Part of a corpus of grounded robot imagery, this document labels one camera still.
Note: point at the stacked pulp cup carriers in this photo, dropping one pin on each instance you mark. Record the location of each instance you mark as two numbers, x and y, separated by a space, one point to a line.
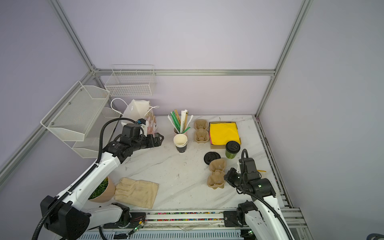
202 131

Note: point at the white wire basket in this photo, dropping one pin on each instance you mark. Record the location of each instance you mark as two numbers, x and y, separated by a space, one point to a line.
131 81

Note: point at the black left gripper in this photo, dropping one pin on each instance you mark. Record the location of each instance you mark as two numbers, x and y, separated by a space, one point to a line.
157 142

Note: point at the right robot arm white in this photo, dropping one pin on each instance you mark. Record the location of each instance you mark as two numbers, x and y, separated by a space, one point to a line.
262 214

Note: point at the beige work glove left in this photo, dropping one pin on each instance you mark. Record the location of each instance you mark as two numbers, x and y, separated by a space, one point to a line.
137 193

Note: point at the white mesh shelf lower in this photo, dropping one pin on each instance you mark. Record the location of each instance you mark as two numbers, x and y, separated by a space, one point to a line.
90 146

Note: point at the green wrapped straw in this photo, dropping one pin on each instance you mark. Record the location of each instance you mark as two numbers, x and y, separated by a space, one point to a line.
177 123

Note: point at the black plastic cup lids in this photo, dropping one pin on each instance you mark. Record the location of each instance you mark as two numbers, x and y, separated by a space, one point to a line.
211 156

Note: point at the cardboard box yellow napkins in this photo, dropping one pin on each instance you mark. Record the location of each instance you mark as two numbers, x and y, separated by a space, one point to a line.
223 132

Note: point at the pulp two-cup carrier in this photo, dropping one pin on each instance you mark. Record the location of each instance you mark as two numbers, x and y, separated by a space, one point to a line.
216 179

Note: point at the paper cups black sleeve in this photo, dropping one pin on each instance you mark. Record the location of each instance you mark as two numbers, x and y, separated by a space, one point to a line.
180 142

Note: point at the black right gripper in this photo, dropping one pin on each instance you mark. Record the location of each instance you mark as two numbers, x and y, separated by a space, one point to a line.
227 177

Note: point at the white mesh shelf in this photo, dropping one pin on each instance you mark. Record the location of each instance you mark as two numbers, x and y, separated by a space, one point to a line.
90 146
72 118

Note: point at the green paper cup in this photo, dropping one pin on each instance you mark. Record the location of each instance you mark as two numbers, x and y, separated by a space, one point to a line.
232 149

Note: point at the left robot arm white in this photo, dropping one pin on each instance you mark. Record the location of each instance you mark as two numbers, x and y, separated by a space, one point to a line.
64 214

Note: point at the kraft bowl with green plant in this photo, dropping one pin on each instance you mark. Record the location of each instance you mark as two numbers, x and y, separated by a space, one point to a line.
104 192

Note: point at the white mesh shelf upper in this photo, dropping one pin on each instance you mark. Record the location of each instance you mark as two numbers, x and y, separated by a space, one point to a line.
72 118

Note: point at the aluminium frame profiles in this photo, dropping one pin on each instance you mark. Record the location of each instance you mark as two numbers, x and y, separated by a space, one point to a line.
9 168

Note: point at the cartoon animal paper gift bag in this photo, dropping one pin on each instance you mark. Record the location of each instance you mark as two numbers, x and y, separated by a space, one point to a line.
140 109

